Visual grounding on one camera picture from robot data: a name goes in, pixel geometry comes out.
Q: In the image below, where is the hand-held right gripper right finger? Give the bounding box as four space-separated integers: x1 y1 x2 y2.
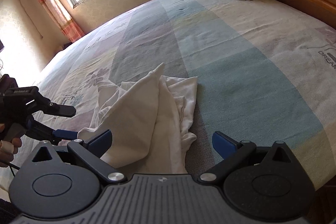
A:
197 131 296 184

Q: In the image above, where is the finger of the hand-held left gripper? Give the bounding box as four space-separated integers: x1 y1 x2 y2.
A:
38 102 77 117
26 120 79 145

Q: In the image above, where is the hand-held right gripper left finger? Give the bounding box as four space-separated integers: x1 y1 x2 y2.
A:
31 129 126 184

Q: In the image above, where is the bed with patchwork sheet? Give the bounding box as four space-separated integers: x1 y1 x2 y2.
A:
0 0 336 197

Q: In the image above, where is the white printed sweatshirt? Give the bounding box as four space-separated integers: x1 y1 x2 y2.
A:
77 63 198 174

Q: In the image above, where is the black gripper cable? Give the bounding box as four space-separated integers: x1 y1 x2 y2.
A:
0 161 21 177

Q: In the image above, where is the person's left hand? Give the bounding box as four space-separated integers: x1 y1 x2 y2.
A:
0 124 23 168

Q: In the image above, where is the thin wall cable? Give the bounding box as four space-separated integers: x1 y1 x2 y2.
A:
16 0 44 38

